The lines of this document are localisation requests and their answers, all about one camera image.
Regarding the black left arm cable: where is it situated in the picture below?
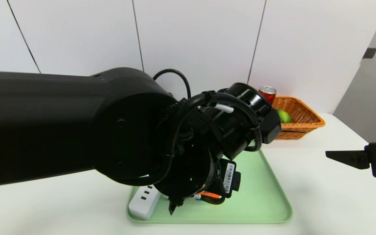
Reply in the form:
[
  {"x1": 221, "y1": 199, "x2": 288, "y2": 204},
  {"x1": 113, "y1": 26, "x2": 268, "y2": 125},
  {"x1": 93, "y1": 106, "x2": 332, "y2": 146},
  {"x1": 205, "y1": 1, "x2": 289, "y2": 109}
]
[{"x1": 153, "y1": 69, "x2": 263, "y2": 154}]

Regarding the white power strip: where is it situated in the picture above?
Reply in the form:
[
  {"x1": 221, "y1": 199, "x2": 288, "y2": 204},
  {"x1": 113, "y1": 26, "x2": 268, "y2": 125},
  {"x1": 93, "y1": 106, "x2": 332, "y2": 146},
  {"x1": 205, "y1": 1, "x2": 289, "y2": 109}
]
[{"x1": 128, "y1": 184, "x2": 162, "y2": 220}]

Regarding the orange wicker basket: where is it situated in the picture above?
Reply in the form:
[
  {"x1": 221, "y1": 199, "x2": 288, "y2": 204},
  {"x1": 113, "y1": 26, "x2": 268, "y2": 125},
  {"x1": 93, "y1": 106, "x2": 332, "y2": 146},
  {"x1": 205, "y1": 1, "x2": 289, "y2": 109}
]
[{"x1": 271, "y1": 96, "x2": 326, "y2": 140}]

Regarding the red drink can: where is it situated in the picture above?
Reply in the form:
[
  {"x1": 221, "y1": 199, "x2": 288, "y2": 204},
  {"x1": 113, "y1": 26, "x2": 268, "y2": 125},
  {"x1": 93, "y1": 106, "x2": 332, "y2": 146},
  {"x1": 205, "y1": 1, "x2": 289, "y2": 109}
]
[{"x1": 259, "y1": 86, "x2": 277, "y2": 105}]

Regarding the light green plastic tray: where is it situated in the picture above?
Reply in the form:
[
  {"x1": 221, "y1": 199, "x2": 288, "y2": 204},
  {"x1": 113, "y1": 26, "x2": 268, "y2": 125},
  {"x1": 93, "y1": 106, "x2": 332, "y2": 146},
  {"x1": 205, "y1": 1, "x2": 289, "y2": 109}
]
[{"x1": 126, "y1": 149, "x2": 293, "y2": 225}]

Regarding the multicoloured puzzle cube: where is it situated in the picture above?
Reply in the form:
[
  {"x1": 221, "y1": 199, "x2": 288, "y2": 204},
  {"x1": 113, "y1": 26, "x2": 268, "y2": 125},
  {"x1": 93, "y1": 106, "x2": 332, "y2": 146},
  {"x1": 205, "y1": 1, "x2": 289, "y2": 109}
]
[{"x1": 197, "y1": 191, "x2": 223, "y2": 200}]

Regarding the green lime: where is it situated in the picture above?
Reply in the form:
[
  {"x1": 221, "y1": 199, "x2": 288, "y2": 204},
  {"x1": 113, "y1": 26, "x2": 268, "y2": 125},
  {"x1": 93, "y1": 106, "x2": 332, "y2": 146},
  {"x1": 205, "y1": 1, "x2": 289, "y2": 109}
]
[{"x1": 277, "y1": 109, "x2": 292, "y2": 124}]

